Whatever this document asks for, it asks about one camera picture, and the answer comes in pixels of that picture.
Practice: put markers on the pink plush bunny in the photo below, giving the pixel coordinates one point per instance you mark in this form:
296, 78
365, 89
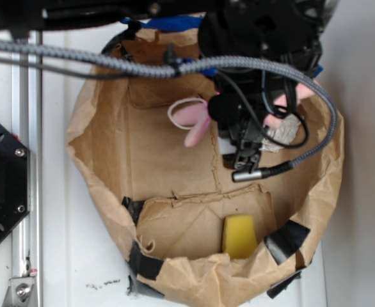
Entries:
195, 117

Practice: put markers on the metal corner bracket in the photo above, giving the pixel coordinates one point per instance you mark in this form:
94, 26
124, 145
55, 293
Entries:
21, 292

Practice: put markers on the brown paper bag tray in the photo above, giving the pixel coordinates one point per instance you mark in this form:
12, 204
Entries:
164, 205

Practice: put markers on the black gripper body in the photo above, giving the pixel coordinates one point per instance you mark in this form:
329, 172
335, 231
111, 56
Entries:
250, 39

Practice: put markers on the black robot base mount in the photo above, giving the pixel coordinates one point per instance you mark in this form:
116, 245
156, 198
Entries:
14, 166

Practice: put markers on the aluminium frame rail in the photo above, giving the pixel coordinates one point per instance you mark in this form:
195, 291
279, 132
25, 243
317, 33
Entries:
27, 125

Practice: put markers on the yellow sponge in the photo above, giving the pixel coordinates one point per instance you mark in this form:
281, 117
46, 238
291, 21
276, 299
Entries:
239, 239

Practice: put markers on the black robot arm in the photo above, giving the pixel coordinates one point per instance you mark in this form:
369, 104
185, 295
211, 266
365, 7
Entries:
19, 18

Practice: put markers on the crumpled white paper ball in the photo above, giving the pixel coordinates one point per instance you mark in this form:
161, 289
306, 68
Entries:
285, 134

